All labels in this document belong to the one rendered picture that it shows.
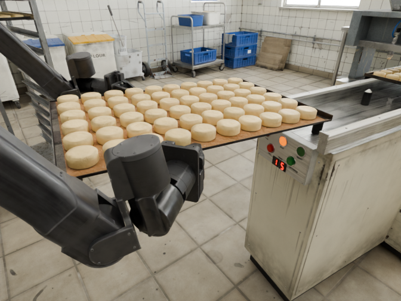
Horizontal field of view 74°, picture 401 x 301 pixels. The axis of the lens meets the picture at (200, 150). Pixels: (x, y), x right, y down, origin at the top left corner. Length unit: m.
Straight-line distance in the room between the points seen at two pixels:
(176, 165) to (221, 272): 1.17
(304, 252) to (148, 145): 0.92
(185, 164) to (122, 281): 1.19
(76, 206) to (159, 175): 0.09
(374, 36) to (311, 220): 1.02
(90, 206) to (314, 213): 0.81
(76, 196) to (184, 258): 1.29
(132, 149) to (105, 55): 3.84
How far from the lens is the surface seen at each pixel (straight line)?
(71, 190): 0.32
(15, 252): 1.90
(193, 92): 0.77
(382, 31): 1.66
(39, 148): 2.57
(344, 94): 1.37
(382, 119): 1.04
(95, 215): 0.32
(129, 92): 0.77
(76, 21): 4.69
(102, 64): 4.15
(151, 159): 0.31
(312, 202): 0.99
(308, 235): 1.08
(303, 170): 0.93
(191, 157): 0.40
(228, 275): 1.52
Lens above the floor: 1.25
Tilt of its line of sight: 30 degrees down
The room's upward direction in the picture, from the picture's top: straight up
